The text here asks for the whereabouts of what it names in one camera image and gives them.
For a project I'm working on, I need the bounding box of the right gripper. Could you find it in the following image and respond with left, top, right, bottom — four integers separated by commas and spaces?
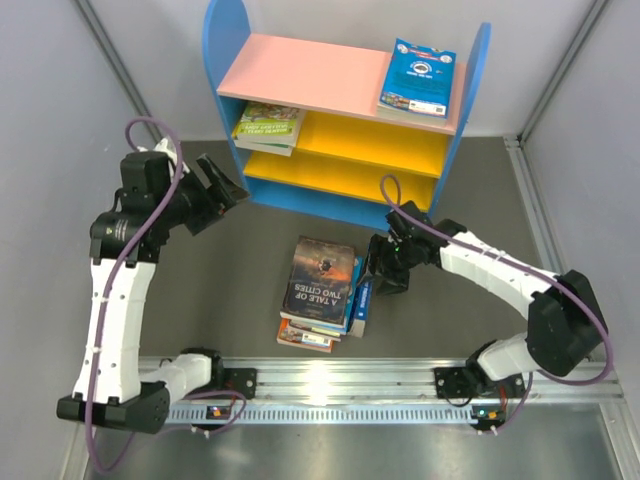
357, 234, 419, 296

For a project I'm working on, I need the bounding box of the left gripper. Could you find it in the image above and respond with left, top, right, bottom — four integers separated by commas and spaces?
156, 154, 249, 235

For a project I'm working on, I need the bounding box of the dark blue spine treehouse book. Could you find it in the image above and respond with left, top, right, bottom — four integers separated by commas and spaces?
347, 281, 374, 338

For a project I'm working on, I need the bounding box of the lime green spine treehouse book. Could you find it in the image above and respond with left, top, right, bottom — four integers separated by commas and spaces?
233, 135, 294, 157

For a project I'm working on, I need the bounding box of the light blue cover treehouse book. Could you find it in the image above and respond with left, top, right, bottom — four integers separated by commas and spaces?
377, 38, 456, 126

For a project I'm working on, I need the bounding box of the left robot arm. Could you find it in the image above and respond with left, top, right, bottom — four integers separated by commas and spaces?
56, 151, 249, 434

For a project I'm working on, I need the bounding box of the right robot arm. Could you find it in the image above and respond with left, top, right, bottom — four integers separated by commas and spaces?
358, 201, 608, 397

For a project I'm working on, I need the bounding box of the light blue book under stack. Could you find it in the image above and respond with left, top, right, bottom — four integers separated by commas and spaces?
299, 256, 363, 336

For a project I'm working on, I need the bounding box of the orange bottom stack book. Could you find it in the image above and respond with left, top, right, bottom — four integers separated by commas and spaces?
276, 319, 334, 353

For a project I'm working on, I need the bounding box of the Tale of Two Cities book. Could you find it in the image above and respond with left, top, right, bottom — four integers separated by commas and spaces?
280, 236, 359, 331

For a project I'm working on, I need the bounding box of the blue pink yellow bookshelf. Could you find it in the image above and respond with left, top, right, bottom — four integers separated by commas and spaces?
202, 1, 491, 229

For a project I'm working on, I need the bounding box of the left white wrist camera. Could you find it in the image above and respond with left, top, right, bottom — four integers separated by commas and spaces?
135, 138, 178, 164

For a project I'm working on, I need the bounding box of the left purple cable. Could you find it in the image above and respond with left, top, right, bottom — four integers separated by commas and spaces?
82, 116, 247, 474

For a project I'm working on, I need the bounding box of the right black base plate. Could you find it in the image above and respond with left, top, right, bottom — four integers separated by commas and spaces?
433, 367, 526, 403

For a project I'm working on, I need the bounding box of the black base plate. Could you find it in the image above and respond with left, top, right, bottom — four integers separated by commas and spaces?
433, 367, 526, 403
208, 367, 258, 400

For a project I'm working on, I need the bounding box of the aluminium mounting rail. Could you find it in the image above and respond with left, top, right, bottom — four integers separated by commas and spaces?
160, 358, 623, 431

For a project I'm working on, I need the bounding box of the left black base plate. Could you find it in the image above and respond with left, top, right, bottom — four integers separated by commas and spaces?
208, 367, 258, 400

